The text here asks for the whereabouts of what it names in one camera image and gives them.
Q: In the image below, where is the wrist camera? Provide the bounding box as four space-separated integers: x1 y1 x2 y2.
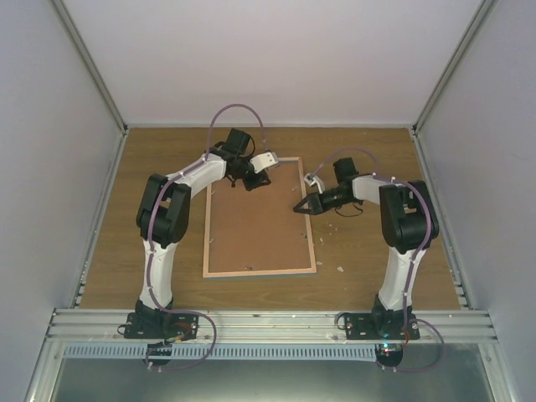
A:
303 173 325 193
250 151 280 173

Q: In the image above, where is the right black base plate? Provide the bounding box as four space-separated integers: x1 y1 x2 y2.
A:
334 311 420 341

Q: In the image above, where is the aluminium corner post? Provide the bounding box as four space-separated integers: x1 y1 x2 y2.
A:
49 0 128 137
411 0 497 136

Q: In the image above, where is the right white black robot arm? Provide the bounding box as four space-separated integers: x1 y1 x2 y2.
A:
293 157 440 339

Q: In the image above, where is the grey slotted cable duct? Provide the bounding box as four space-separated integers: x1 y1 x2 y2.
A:
64 343 376 362

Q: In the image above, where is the right aluminium corner post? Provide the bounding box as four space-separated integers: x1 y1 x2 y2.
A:
411 0 497 136

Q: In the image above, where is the left aluminium corner post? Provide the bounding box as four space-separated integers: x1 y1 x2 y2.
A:
49 0 128 137

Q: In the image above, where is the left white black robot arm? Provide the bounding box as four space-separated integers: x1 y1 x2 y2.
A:
124 128 279 338

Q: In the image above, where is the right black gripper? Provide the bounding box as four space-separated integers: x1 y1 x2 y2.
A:
294 188 353 215

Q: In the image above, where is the blue wooden picture frame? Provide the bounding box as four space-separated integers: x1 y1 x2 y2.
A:
202 156 317 280

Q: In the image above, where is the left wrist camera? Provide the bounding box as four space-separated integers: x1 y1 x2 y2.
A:
250 151 280 173

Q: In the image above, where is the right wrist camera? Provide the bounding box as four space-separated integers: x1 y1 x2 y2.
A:
303 173 325 193

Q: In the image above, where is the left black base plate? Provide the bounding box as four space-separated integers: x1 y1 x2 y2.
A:
117 311 198 342

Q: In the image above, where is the aluminium front rail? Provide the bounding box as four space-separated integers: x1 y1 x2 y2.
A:
46 309 497 344

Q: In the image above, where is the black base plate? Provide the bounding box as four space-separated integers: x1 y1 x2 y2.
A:
334 311 420 341
117 311 198 342

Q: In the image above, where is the brown backing board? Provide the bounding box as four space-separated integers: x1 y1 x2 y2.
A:
207 160 312 273

